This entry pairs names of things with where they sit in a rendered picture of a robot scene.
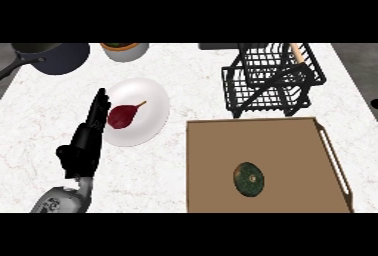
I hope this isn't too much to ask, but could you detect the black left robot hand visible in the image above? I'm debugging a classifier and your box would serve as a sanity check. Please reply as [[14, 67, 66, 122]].
[[55, 87, 113, 180]]

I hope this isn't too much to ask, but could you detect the dark green round squash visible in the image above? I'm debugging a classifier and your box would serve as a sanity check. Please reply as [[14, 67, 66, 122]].
[[232, 161, 266, 198]]

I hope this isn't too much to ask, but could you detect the brown wooden tray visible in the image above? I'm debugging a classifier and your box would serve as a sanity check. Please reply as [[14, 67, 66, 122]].
[[185, 116, 356, 214]]

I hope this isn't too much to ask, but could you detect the dark red pear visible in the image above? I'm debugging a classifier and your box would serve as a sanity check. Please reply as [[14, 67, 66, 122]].
[[107, 100, 148, 130]]

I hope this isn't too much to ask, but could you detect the white round plate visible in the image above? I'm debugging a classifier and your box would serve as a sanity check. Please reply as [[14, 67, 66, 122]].
[[101, 77, 172, 148]]

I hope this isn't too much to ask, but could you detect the white pot with orange rim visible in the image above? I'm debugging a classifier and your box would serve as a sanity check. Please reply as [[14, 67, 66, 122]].
[[100, 42, 151, 63]]

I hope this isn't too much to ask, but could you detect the dark grey frying pan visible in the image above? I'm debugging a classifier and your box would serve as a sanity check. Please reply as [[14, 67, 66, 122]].
[[0, 42, 64, 81]]

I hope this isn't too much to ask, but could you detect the dark grey flat appliance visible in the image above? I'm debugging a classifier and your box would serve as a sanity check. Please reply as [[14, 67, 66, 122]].
[[198, 42, 243, 51]]

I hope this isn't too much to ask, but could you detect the black wire tiered basket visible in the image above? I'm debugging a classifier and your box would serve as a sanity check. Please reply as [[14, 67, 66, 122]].
[[221, 42, 328, 119]]

